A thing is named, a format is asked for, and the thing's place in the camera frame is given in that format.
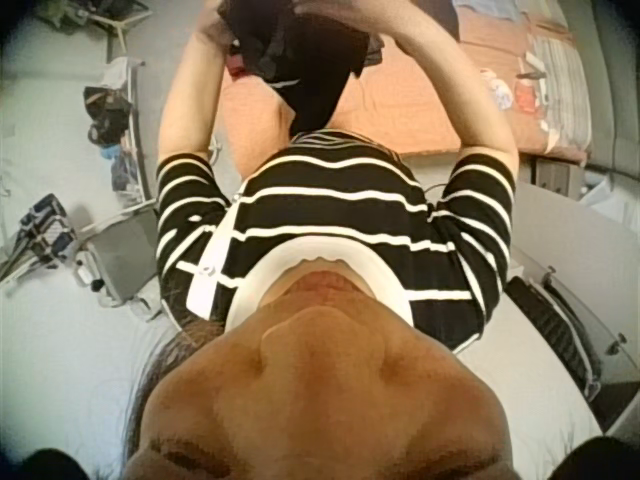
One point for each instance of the person's right hand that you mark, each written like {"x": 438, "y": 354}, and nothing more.
{"x": 345, "y": 11}

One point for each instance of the person's left hand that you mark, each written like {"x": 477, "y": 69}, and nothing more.
{"x": 212, "y": 22}

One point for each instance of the black garment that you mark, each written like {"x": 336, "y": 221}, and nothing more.
{"x": 315, "y": 75}

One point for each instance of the red cloth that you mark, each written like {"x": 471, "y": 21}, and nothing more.
{"x": 236, "y": 64}

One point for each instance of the bed with orange sheet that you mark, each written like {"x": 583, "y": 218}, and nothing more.
{"x": 400, "y": 110}

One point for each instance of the white metal drying rack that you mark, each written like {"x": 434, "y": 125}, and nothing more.
{"x": 127, "y": 125}

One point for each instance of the black bag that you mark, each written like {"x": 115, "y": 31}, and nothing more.
{"x": 106, "y": 112}

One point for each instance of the white and blue packet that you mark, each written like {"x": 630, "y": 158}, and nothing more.
{"x": 496, "y": 90}

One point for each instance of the red packet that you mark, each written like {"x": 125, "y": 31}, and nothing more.
{"x": 525, "y": 94}

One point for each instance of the striped blanket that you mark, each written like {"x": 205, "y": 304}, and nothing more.
{"x": 562, "y": 90}

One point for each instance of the grey chair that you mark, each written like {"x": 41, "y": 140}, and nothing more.
{"x": 117, "y": 257}

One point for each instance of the white desk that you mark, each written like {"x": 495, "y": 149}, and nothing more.
{"x": 575, "y": 280}

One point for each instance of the black keyboard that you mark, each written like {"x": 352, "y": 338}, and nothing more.
{"x": 552, "y": 325}

